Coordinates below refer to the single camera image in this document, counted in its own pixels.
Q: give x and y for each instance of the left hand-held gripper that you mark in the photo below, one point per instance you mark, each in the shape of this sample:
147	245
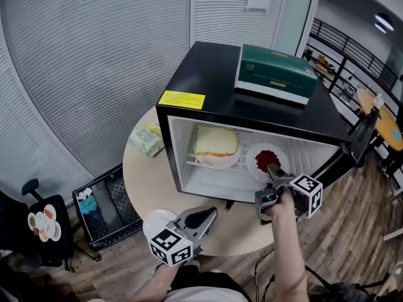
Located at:
171	247

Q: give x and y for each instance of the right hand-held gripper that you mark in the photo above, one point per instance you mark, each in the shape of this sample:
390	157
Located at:
307	193

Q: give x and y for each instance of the white plate with red beans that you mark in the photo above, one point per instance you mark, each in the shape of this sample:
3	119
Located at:
253	165

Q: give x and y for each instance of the plain white plate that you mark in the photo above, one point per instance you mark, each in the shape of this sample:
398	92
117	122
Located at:
155	220

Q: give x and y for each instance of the white plate with bread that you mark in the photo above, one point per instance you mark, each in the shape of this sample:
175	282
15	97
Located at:
225	163

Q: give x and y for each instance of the black mini fridge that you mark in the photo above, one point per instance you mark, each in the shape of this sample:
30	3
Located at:
217	77

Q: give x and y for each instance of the pile of small food plates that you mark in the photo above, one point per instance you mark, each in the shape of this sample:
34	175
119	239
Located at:
44	222

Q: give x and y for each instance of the person's right forearm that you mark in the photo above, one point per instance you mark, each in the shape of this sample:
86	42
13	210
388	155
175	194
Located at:
289	256

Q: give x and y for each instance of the person's left forearm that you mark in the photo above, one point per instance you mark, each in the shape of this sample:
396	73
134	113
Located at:
157	282

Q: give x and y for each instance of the person's right hand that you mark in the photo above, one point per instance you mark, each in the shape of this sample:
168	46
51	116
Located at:
285	204

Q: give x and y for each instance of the pile of red beans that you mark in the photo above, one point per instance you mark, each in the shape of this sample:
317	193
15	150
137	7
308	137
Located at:
266	159

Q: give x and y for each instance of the person's black white clothing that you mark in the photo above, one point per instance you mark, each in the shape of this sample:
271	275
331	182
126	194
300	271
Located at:
204	286

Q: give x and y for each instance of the large white bread slice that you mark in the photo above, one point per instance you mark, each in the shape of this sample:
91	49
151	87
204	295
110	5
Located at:
215	142

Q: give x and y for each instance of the black plastic crate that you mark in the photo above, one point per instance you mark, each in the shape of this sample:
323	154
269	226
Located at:
116	206

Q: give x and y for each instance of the green white wrapped packet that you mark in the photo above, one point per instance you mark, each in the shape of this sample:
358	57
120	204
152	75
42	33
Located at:
146	142

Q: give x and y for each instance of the green rectangular box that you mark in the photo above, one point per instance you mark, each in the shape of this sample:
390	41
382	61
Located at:
274	71

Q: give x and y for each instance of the brown wrist band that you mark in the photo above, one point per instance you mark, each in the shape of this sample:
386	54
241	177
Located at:
299	280

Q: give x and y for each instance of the blue cloth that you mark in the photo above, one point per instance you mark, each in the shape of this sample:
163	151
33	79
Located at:
87	205

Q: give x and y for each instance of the round wooden side table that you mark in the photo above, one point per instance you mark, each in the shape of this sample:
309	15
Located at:
385	121

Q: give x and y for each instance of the yellow warning sticker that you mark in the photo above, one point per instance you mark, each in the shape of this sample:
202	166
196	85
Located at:
182	100

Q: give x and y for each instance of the crumpled white paper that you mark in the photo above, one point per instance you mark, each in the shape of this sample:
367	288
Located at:
84	193

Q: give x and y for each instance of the black bag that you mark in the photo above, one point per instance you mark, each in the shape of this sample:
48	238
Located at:
352	293

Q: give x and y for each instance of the black office chair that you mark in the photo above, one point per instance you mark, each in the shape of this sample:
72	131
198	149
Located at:
63	241

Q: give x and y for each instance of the black metal railing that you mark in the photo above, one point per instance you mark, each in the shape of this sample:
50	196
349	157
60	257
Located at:
352	46

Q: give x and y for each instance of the frosted glass door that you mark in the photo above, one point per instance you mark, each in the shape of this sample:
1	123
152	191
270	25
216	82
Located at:
296	14

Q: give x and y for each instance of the white window blinds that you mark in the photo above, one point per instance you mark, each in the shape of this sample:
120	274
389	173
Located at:
220	11
94	74

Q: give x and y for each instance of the ceiling light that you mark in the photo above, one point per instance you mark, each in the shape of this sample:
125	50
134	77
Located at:
384	22

